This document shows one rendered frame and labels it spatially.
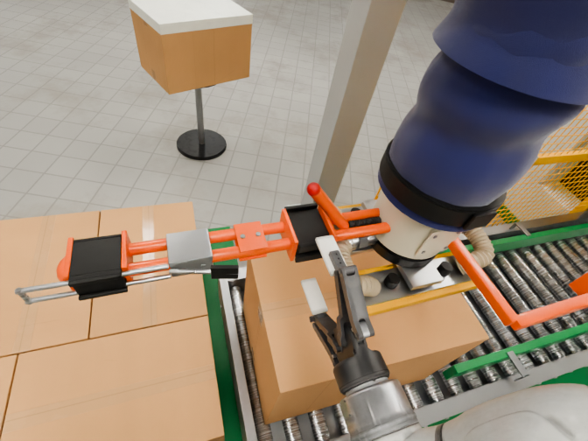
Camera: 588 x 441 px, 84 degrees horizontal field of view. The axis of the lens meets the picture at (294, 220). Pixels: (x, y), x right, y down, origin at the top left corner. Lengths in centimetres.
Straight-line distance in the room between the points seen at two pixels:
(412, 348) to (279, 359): 35
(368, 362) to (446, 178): 30
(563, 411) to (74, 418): 119
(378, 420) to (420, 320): 56
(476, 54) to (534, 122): 11
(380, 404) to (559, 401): 18
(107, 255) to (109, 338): 80
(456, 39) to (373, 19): 108
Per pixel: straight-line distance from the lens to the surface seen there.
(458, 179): 56
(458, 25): 52
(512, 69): 48
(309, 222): 62
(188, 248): 57
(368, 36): 159
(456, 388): 147
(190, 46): 224
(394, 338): 94
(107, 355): 133
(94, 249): 59
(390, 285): 73
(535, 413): 41
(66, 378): 135
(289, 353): 85
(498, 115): 51
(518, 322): 69
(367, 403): 48
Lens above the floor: 174
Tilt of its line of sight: 48 degrees down
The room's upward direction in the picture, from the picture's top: 14 degrees clockwise
